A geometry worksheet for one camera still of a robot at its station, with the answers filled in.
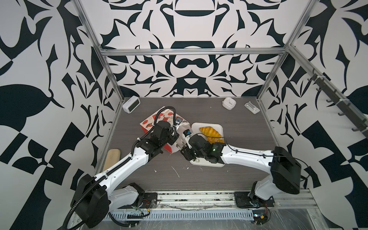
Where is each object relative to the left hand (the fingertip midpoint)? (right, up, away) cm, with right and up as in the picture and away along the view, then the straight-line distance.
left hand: (174, 124), depth 80 cm
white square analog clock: (+40, +14, +34) cm, 54 cm away
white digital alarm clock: (-34, +13, +27) cm, 45 cm away
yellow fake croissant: (+23, -6, +16) cm, 28 cm away
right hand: (+5, -14, 0) cm, 15 cm away
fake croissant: (+23, -11, +11) cm, 28 cm away
